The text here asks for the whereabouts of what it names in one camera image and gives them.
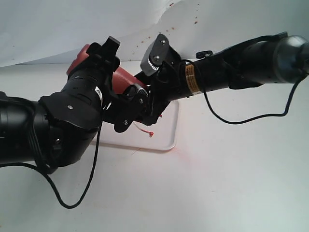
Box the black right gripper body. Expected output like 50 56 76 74
135 46 188 126

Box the red sauce squeeze bottle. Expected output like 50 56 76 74
66 44 155 138

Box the white rectangular plastic tray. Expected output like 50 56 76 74
99 101 180 151

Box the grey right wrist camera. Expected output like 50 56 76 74
140 33 169 76

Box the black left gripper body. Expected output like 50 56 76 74
86 36 149 123

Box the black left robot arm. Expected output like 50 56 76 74
0 37 169 174

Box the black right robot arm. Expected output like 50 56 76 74
136 32 309 126

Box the white paper backdrop sheet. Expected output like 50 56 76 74
0 0 309 67

